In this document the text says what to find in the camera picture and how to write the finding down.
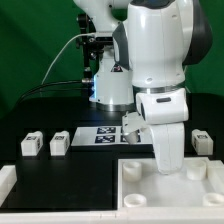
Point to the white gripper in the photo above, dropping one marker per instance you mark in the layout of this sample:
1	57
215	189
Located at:
168	144

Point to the white square tabletop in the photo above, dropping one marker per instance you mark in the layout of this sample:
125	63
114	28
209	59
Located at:
140	184

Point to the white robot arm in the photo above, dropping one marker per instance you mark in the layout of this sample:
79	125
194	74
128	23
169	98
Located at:
141	69

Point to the white sheet with tags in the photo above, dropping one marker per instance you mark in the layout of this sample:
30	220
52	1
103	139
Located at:
105	135

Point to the white front obstacle rail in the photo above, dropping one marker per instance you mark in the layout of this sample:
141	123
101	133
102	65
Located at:
195	215

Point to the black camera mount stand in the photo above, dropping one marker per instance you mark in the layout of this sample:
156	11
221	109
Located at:
86	26

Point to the white left obstacle rail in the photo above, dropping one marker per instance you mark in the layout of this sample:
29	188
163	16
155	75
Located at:
8	178

